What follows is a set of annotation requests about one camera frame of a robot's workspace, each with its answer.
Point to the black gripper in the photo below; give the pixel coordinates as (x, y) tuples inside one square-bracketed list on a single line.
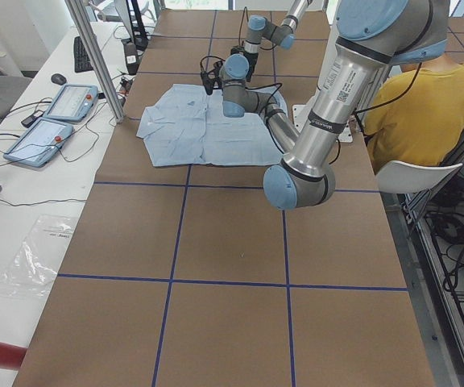
[(219, 83), (250, 64)]

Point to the white chair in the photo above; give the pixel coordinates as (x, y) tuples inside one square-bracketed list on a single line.
[(398, 177)]

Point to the upper blue teach pendant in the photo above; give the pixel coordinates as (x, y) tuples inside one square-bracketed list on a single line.
[(72, 103)]

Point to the lower blue teach pendant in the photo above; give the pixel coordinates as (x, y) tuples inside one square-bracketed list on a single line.
[(39, 143)]

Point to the blue teach pendant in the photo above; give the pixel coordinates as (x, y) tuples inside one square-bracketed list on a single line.
[(39, 143), (72, 103)]

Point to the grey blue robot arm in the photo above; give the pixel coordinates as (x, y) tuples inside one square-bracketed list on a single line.
[(371, 34), (259, 28)]

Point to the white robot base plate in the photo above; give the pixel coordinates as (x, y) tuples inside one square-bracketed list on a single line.
[(303, 113)]

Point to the black computer mouse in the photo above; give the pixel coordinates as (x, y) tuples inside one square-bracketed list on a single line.
[(58, 79)]

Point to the black keyboard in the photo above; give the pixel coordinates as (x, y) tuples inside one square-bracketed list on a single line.
[(81, 58)]

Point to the grey aluminium frame post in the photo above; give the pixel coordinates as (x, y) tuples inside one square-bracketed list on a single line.
[(80, 18)]

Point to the clear plastic bag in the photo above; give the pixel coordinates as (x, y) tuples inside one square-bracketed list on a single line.
[(33, 270)]

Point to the light blue button-up shirt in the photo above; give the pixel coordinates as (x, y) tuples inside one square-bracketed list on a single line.
[(187, 126)]

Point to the person in yellow shirt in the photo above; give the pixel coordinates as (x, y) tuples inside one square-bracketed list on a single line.
[(419, 114)]

